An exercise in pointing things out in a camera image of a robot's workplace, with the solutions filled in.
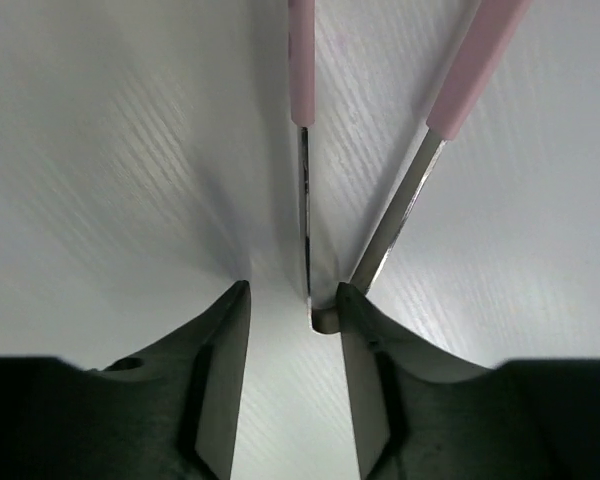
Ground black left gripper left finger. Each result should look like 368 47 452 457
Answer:
0 281 251 479

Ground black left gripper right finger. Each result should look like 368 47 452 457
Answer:
336 283 600 479

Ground pink handled metal tongs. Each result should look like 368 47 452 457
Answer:
285 0 534 335

